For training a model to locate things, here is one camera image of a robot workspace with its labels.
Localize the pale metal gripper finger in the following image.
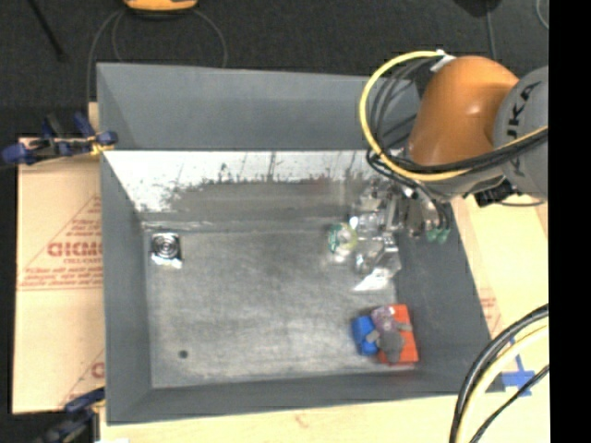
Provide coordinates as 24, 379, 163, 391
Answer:
354, 234, 401, 274
351, 210, 392, 238

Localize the clear plastic piece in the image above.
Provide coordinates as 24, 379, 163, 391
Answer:
351, 265, 402, 294

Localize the green and white round object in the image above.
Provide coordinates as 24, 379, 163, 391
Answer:
326, 222, 359, 258

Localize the purple clear small object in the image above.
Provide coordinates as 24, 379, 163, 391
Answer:
370, 306, 394, 332

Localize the blue cylinder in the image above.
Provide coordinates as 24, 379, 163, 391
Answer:
350, 315, 380, 357

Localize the grey toy animal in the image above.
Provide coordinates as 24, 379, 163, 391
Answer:
366, 321, 415, 365

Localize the orange-red box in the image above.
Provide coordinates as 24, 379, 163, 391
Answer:
374, 304, 420, 366

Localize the grey metal bin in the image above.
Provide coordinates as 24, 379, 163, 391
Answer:
95, 62, 493, 424

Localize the silver square ringed object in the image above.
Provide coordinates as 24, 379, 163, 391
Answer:
150, 232, 185, 270

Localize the brown cardboard board red print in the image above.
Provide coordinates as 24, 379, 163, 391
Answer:
11, 149, 108, 415

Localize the black cylinder on white bracket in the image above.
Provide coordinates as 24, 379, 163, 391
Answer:
474, 180, 514, 208

